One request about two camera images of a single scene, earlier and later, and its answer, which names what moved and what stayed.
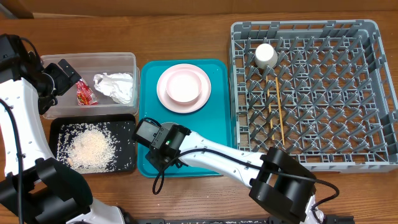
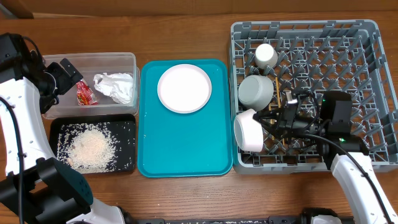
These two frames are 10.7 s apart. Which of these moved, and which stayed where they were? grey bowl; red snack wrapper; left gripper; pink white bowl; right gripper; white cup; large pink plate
Moved: pink white bowl; right gripper; grey bowl
Stayed: large pink plate; left gripper; white cup; red snack wrapper
